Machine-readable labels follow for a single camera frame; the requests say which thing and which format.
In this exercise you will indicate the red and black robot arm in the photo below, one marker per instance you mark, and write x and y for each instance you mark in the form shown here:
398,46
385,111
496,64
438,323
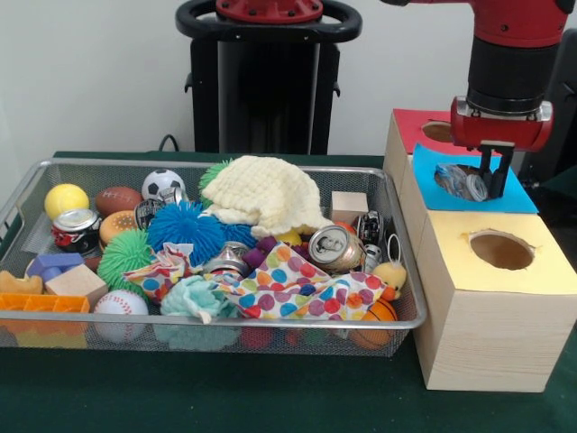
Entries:
509,63

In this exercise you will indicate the small white baseball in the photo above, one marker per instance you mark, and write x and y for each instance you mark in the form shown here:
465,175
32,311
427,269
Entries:
120,307

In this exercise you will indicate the red and silver can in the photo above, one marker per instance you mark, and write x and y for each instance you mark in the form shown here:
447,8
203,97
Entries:
77,230

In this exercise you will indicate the white knitted cloth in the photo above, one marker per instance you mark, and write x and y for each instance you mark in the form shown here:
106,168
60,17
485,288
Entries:
266,194

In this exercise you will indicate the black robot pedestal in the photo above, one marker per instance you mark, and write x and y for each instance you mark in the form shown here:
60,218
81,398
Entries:
261,90

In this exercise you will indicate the black upright panel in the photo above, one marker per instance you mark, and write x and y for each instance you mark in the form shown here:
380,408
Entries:
566,126

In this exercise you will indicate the green cloth side table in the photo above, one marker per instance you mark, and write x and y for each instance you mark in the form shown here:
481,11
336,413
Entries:
563,185

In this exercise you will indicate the crushed silver can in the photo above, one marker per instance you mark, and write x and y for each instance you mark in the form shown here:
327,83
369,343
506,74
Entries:
335,248

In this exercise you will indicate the polka dot cloth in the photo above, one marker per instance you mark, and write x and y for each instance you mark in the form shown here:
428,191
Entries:
297,289

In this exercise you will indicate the blue spiky ball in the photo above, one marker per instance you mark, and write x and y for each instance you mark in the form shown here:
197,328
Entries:
185,230

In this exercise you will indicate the orange toy building block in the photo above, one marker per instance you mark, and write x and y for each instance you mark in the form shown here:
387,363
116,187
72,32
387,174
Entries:
41,302

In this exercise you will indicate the green spiky ball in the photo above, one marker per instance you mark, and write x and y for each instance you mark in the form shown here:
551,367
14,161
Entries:
126,257

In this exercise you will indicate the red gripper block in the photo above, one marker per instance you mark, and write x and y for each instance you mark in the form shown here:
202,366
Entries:
500,126

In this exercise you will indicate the smooth yellow ball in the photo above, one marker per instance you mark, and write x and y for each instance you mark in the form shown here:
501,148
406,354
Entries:
68,200

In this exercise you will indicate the wooden box with three holes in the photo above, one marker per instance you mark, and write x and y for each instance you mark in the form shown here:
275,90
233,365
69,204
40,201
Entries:
487,316

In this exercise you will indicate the clear plastic bottle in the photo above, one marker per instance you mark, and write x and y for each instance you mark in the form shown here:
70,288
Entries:
462,180

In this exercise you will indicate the plain wooden cube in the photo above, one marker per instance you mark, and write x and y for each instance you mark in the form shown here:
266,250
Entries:
74,284

